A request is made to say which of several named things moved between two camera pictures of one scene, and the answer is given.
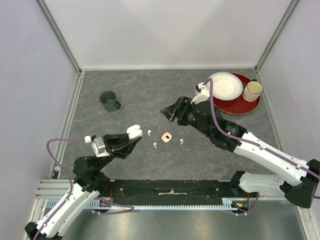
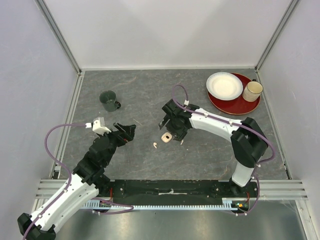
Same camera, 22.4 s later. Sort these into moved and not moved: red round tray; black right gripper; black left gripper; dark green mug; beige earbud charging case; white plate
Moved: black right gripper; black left gripper
Not moved: white plate; red round tray; dark green mug; beige earbud charging case
